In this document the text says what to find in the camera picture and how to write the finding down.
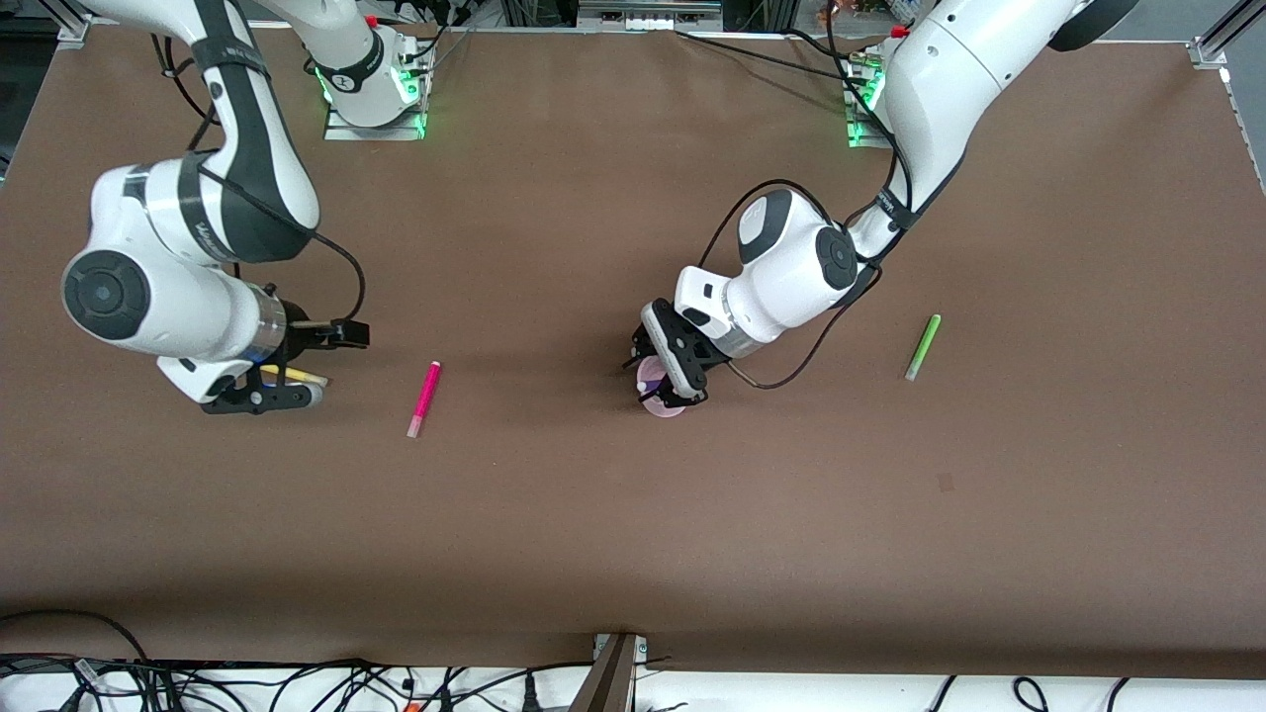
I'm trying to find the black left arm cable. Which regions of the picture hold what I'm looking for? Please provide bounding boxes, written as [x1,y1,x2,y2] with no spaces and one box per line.
[696,148,916,390]

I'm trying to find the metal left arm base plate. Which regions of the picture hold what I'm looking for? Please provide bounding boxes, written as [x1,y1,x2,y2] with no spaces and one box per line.
[844,49,896,151]

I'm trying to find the pink plastic pen holder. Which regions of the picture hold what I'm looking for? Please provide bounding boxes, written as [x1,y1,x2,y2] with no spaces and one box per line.
[637,354,693,419]

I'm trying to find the black cable on table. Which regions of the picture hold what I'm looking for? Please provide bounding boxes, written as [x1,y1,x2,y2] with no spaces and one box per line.
[675,29,871,86]

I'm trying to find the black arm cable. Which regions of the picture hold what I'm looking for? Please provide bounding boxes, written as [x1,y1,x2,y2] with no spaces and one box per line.
[696,148,916,390]
[148,35,368,327]

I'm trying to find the green marker pen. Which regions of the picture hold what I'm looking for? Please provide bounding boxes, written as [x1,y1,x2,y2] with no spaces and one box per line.
[904,313,943,383]

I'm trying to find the tangled black floor cables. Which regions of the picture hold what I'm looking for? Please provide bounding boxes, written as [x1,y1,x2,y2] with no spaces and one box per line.
[0,655,594,712]

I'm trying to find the white power strip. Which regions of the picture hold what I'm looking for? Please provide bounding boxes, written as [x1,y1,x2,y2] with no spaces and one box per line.
[577,0,724,31]

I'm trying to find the aluminium corner frame bracket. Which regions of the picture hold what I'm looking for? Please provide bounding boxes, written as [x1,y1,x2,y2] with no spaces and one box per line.
[51,0,98,48]
[1187,0,1266,72]

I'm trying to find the black looping floor cable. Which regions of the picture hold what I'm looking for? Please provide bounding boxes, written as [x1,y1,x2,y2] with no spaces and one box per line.
[0,609,151,666]

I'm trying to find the pink marker pen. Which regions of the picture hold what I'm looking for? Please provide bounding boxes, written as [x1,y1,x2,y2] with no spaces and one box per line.
[406,360,442,439]

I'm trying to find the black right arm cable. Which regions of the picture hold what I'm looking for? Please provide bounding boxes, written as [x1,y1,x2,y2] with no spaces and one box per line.
[148,35,368,327]

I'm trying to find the aluminium frame post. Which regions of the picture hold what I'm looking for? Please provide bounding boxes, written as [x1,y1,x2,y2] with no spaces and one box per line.
[572,633,649,712]

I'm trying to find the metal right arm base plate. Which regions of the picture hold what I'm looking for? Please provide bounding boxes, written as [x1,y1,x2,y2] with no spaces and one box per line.
[323,59,429,142]

